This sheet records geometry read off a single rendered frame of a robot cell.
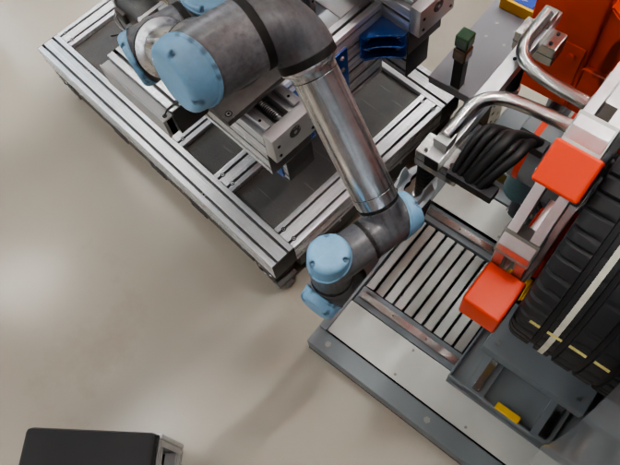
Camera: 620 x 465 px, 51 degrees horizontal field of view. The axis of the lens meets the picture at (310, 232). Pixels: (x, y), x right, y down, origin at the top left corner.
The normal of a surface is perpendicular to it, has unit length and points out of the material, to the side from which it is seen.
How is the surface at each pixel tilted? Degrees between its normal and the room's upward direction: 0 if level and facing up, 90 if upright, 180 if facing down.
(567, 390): 0
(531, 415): 0
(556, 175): 35
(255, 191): 0
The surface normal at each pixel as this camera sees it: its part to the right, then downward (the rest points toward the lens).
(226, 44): 0.26, 0.08
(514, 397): -0.09, -0.43
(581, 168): -0.44, 0.07
